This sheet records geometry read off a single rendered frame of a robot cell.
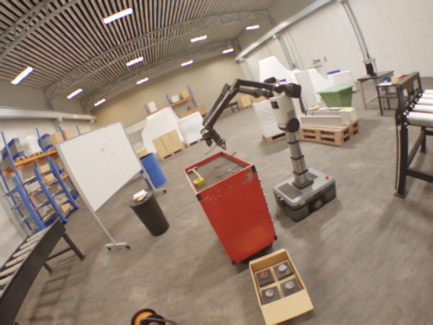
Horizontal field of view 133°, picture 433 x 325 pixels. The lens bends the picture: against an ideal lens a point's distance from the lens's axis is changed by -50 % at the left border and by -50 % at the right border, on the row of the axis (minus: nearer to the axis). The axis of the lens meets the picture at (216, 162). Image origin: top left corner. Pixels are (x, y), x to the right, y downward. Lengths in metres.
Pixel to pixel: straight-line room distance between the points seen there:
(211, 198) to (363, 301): 1.38
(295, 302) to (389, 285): 0.76
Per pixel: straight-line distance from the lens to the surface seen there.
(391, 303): 1.62
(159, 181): 5.13
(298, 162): 2.06
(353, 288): 1.62
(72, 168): 3.12
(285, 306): 1.34
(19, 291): 2.89
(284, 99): 1.84
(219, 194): 1.31
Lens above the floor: 1.45
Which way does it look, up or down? 17 degrees down
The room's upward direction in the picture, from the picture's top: 23 degrees counter-clockwise
